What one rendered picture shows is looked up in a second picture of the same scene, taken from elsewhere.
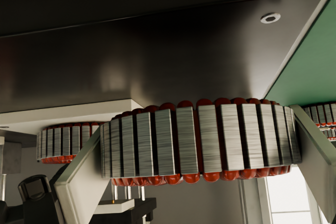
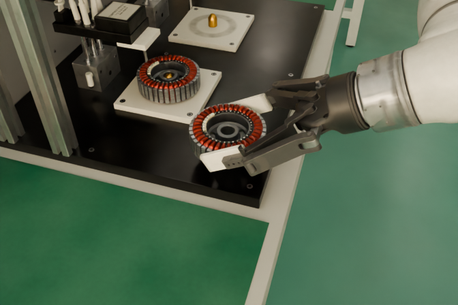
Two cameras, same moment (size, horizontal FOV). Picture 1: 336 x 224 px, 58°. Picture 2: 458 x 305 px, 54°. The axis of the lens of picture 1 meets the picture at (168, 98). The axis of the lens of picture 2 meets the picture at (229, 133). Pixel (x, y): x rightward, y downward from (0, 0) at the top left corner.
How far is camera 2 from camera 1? 63 cm
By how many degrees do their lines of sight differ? 62
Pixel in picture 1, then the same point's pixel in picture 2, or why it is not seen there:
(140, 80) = not seen: hidden behind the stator
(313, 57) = (152, 204)
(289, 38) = (227, 188)
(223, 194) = not seen: outside the picture
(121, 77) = not seen: hidden behind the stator
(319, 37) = (183, 207)
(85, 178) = (260, 109)
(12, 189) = not seen: outside the picture
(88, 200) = (258, 103)
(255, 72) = (193, 174)
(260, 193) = (55, 99)
